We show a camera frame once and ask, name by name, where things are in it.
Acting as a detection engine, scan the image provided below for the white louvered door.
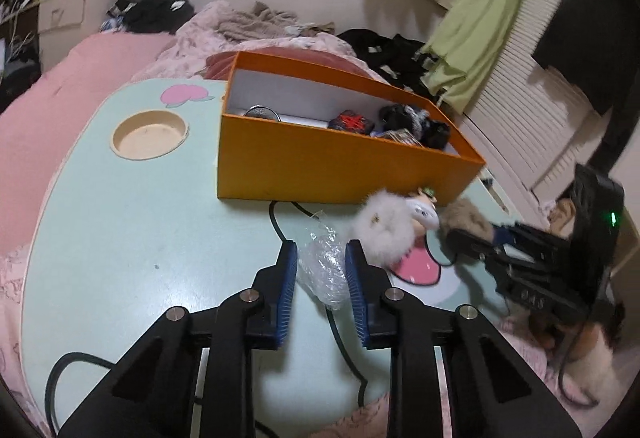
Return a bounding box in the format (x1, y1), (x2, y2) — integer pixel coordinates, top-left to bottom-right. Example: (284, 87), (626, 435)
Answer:
(457, 0), (621, 199)

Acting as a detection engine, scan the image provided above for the crumpled beige cloth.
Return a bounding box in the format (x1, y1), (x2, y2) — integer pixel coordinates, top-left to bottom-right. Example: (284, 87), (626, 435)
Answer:
(547, 198), (576, 239)

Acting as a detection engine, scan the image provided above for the dusty red cushion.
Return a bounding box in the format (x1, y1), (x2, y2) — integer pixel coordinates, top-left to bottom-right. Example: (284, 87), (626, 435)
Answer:
(205, 45), (388, 83)

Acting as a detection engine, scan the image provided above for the mint green cartoon desktop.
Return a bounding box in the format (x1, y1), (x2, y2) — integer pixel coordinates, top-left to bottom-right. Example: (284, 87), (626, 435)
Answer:
(20, 78), (518, 438)

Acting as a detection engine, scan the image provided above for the light green hanging garment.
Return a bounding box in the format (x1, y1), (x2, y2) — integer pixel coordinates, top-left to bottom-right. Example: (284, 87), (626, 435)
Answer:
(420, 0), (533, 111)

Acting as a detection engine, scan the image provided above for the black hanging garment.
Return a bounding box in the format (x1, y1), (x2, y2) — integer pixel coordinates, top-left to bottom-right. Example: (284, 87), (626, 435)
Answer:
(532, 0), (636, 163)

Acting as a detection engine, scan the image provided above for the orange cardboard box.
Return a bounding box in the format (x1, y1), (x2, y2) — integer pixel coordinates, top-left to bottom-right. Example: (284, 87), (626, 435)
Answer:
(216, 50), (487, 206)

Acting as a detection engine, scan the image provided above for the pink bed blanket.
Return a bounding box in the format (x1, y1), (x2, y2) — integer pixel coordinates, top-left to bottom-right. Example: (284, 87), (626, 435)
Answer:
(0, 32), (178, 259)

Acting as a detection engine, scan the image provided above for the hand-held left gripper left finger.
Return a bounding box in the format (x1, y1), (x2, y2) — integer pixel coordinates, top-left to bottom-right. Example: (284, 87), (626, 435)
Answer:
(57, 240), (299, 438)

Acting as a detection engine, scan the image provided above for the black braided cable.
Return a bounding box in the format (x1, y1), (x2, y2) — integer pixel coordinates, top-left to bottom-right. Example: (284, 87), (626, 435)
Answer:
(45, 352), (118, 424)

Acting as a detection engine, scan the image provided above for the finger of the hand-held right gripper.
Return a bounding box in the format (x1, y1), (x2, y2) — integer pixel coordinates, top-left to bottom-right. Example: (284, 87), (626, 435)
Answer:
(492, 223), (576, 263)
(445, 228), (593, 317)

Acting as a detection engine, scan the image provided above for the beige knit cloth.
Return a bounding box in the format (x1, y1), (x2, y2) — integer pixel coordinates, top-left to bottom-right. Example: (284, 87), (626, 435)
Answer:
(215, 2), (336, 43)

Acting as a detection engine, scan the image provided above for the crumpled pink fleece blanket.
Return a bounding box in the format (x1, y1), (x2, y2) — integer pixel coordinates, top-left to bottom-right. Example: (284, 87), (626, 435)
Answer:
(132, 0), (351, 78)

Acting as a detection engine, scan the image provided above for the pink floral cloth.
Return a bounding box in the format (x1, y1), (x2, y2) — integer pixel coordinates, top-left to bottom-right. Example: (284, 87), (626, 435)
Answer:
(0, 238), (551, 438)

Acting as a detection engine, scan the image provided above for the white drawer cabinet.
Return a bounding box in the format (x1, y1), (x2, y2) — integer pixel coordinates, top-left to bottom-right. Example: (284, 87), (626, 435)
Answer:
(37, 0), (133, 36)

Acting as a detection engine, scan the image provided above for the black lace cloth bundle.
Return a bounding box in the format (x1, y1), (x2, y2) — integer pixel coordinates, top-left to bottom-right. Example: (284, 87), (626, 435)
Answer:
(378, 104), (452, 149)

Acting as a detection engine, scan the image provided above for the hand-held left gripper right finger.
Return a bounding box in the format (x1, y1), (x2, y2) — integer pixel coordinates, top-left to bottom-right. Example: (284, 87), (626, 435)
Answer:
(345, 239), (583, 438)

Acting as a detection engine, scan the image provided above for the brown fur pompom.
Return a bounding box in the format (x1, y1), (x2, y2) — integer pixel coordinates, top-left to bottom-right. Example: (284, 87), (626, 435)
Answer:
(439, 197), (496, 243)

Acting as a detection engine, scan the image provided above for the clear plastic bag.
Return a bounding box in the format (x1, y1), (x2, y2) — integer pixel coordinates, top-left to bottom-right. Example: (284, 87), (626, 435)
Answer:
(297, 213), (351, 311)

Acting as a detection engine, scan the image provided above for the white fur pompom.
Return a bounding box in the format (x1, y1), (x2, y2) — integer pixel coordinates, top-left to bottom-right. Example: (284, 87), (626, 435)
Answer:
(350, 189), (418, 266)

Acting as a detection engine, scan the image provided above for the small white figurine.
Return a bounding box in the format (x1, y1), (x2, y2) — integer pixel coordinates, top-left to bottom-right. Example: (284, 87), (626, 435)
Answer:
(406, 187), (442, 235)

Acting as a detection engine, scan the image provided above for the black striped clothes pile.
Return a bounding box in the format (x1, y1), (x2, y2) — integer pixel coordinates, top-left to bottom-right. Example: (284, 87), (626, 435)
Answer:
(102, 0), (195, 34)

